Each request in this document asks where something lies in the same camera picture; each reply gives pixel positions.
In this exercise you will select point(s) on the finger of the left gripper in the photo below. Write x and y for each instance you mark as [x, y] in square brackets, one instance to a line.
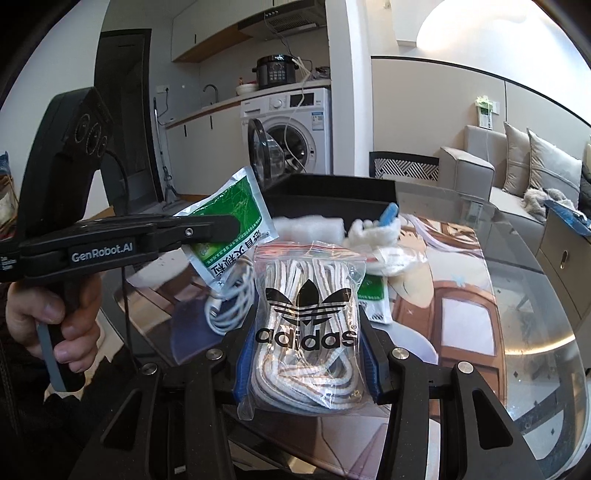
[94, 246]

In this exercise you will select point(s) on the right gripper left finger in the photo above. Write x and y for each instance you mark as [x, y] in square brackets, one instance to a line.
[170, 424]

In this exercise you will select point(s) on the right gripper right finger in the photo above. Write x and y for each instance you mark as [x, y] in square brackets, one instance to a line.
[479, 440]

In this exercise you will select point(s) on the adidas bag of laces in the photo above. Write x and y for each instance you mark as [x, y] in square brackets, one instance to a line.
[306, 343]

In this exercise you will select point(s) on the green white medicine packet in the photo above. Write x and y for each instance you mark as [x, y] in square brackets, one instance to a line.
[241, 199]

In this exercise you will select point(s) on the white blue plush toy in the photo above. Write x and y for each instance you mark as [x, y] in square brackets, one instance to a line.
[379, 242]

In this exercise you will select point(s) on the white foam block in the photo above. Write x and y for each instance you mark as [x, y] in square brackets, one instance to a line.
[311, 228]

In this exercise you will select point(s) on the person's left hand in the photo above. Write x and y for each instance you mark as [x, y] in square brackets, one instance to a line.
[27, 307]

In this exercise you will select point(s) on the anime printed desk mat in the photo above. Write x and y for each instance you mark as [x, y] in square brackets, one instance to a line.
[443, 310]

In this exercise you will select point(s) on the beige side cabinet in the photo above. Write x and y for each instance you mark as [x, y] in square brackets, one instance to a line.
[564, 254]

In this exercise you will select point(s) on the black pressure cooker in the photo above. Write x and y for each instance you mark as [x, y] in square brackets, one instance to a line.
[275, 70]

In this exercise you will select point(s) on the white washing machine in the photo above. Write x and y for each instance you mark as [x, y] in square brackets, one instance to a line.
[288, 133]

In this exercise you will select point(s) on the beige sofa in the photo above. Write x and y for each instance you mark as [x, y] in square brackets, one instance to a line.
[479, 170]

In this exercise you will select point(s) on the left beige cushion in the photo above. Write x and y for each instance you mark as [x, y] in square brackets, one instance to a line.
[518, 161]

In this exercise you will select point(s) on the beige cushion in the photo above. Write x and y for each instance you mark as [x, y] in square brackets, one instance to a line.
[518, 161]
[551, 167]

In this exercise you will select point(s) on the black storage box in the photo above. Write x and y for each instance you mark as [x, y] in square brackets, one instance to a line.
[331, 196]

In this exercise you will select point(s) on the right beige cushion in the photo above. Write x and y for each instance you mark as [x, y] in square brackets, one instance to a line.
[551, 167]

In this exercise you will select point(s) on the patterned black chair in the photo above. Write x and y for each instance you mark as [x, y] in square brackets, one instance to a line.
[386, 164]

